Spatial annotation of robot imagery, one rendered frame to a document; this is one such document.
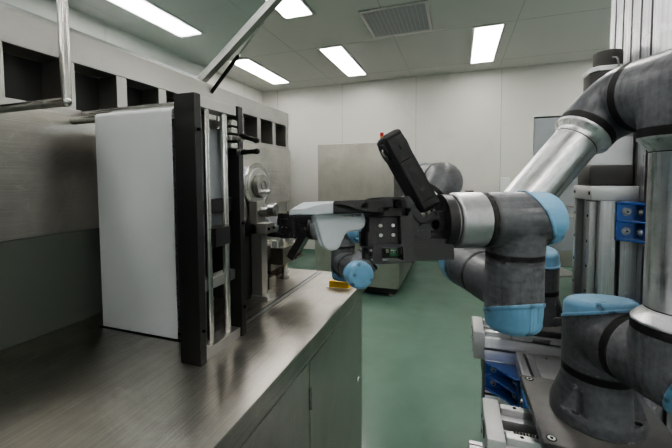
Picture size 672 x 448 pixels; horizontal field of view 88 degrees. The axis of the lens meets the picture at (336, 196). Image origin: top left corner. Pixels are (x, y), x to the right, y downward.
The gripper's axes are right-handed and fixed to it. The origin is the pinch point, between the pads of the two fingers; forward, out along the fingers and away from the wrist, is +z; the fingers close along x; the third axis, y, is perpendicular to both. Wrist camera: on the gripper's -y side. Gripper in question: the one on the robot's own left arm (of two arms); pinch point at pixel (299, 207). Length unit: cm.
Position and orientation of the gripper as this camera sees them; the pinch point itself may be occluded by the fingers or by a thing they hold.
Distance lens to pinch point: 45.2
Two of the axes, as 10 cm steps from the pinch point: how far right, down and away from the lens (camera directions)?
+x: -1.2, 0.9, 9.9
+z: -9.9, 0.1, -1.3
